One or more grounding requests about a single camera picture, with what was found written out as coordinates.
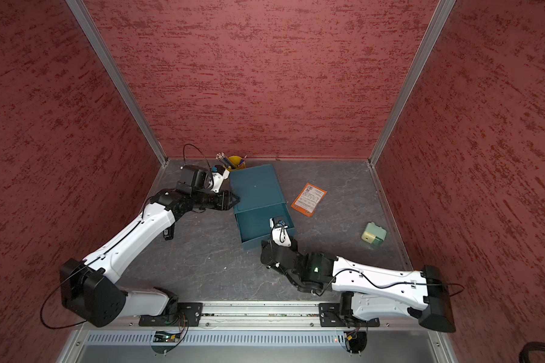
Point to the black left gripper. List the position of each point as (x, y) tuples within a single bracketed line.
[(224, 199)]

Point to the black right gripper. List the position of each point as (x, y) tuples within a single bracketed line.
[(295, 243)]

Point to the teal drawer cabinet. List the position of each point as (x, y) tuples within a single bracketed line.
[(257, 187)]

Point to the teal drawer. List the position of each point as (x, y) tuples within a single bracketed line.
[(254, 224)]

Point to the orange seed bag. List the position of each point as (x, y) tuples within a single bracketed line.
[(308, 200)]

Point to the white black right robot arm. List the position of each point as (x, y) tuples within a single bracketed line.
[(367, 292)]

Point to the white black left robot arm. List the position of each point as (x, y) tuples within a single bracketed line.
[(89, 287)]

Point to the yellow pen cup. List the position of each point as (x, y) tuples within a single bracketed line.
[(231, 163)]

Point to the green cream pencil sharpener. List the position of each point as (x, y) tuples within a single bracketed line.
[(374, 234)]

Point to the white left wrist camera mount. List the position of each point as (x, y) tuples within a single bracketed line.
[(199, 179)]

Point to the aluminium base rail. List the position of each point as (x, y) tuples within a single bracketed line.
[(267, 316)]

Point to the aluminium corner post left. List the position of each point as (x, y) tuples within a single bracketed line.
[(87, 25)]

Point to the aluminium corner post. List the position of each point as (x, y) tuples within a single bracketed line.
[(87, 25), (431, 35)]

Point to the aluminium corner post right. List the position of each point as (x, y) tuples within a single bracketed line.
[(431, 35)]

